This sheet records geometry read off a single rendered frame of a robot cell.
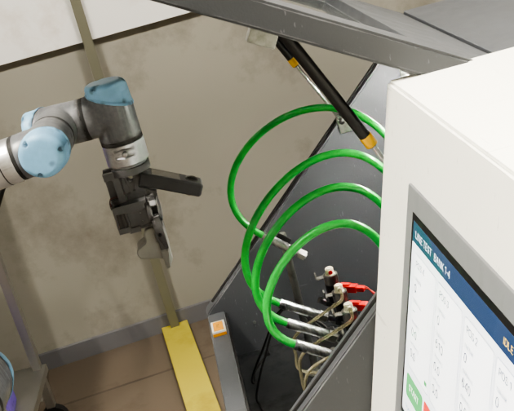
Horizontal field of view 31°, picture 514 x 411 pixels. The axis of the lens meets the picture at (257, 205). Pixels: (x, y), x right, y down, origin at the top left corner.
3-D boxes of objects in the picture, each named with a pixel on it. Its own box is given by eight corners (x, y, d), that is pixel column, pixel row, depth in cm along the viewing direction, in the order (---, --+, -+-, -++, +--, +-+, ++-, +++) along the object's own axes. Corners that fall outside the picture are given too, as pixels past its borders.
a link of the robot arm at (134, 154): (142, 130, 167) (143, 141, 159) (149, 153, 168) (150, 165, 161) (102, 140, 167) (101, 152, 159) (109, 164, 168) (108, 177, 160)
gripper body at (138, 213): (121, 224, 172) (102, 165, 168) (166, 212, 173) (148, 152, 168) (121, 239, 165) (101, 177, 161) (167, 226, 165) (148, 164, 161)
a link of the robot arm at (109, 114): (81, 82, 163) (127, 70, 163) (99, 140, 167) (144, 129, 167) (75, 92, 156) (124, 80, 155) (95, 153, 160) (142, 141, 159)
